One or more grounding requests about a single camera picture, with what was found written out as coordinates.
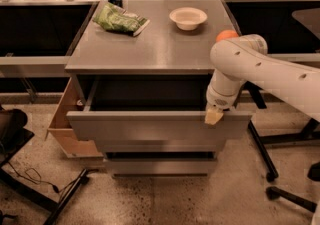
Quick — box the black chair left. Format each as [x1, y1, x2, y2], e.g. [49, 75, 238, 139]
[1, 104, 104, 225]

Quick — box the cardboard box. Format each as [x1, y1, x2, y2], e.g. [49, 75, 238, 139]
[48, 80, 102, 158]

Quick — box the grey bottom drawer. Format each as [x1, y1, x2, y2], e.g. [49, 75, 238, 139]
[103, 159, 217, 175]

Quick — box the black floor cable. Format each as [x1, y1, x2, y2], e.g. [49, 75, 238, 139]
[7, 160, 88, 194]

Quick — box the grey drawer cabinet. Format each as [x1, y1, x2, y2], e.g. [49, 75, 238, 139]
[64, 0, 244, 177]

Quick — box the green chip bag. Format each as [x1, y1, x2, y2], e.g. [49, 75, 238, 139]
[93, 2, 150, 37]

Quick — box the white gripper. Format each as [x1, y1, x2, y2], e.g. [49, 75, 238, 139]
[205, 69, 244, 125]

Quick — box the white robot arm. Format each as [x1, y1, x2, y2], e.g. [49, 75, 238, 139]
[206, 34, 320, 123]

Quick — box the grey drawer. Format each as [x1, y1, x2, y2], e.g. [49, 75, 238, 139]
[95, 139, 225, 152]
[103, 159, 217, 175]
[67, 76, 251, 144]

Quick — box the white bowl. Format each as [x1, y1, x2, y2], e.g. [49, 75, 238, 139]
[169, 7, 208, 31]

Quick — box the grey middle drawer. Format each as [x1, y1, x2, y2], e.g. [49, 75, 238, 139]
[95, 139, 225, 152]

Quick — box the black chair base right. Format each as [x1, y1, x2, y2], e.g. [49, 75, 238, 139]
[265, 161, 320, 214]

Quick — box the orange fruit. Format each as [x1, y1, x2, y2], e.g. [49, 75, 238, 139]
[216, 30, 238, 42]

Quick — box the grey top drawer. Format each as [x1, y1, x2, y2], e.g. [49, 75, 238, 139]
[67, 76, 251, 144]

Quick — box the black stand leg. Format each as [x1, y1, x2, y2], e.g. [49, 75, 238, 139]
[246, 82, 320, 183]

